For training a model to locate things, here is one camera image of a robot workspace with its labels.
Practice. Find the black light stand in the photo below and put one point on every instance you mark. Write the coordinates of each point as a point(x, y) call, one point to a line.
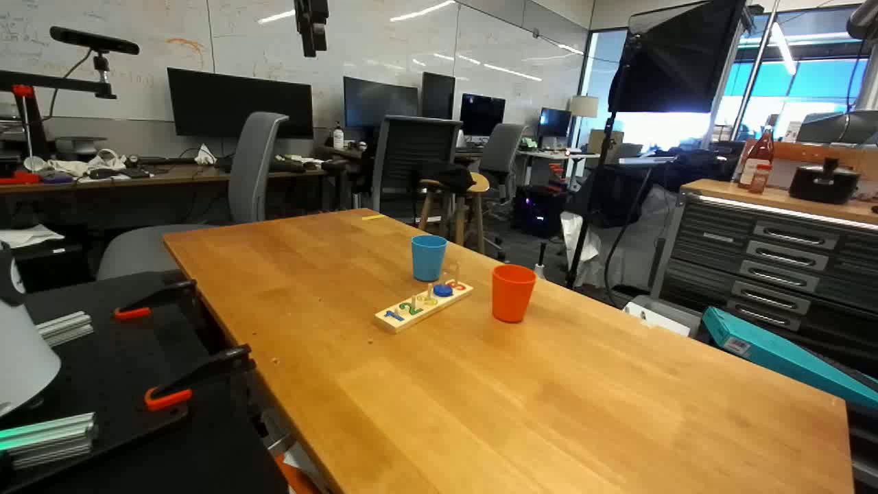
point(594, 193)

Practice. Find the wooden stool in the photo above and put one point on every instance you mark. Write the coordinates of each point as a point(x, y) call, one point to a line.
point(456, 195)

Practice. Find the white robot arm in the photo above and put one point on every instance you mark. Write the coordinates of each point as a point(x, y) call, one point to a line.
point(19, 361)

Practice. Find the black high back chair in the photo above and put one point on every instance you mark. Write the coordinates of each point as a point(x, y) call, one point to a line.
point(412, 154)

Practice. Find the black camera on stand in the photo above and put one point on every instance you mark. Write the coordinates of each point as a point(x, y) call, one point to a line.
point(91, 38)

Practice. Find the wooden number puzzle board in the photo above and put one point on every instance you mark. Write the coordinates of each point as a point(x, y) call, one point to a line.
point(412, 307)

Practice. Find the yellow tape strip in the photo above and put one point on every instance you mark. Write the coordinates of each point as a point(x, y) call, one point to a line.
point(372, 218)

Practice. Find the grey office chair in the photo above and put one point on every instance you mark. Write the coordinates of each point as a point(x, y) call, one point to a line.
point(251, 167)

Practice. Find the red bottle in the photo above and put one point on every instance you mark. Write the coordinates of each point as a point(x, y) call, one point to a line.
point(755, 166)

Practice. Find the grey plastic box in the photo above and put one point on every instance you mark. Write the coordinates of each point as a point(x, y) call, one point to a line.
point(660, 314)

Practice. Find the aluminium rail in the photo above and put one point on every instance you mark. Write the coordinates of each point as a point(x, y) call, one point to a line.
point(65, 328)
point(44, 439)

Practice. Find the small black monitor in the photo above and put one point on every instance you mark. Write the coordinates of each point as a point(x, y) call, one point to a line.
point(480, 113)

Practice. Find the orange plastic cup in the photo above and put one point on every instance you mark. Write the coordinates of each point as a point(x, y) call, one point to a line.
point(512, 295)

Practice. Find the blue round puzzle piece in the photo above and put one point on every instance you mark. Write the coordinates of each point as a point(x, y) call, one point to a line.
point(443, 290)

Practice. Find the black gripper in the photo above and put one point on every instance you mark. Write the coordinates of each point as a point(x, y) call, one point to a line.
point(312, 15)

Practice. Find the black softbox light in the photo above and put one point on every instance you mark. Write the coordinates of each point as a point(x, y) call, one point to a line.
point(677, 59)

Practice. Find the wooden work desk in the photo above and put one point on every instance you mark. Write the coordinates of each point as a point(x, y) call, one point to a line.
point(111, 182)

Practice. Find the teal case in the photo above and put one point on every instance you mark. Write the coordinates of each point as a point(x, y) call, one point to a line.
point(786, 351)

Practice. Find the grey drawer tool cabinet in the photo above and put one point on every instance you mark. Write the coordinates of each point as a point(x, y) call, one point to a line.
point(777, 250)

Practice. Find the large black monitor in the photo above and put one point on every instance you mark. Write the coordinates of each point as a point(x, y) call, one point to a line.
point(236, 103)

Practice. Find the black pot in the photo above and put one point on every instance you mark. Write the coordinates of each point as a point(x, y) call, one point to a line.
point(825, 182)

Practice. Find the black computer monitor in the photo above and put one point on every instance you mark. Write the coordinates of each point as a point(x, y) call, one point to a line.
point(380, 100)

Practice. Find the blue plastic cup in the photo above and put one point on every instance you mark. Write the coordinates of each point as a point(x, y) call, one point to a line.
point(428, 258)

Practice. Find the white lamp shade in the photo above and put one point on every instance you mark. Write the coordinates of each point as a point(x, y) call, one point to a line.
point(582, 104)

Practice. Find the grey swivel chair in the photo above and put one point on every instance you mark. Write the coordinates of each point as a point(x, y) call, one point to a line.
point(500, 152)

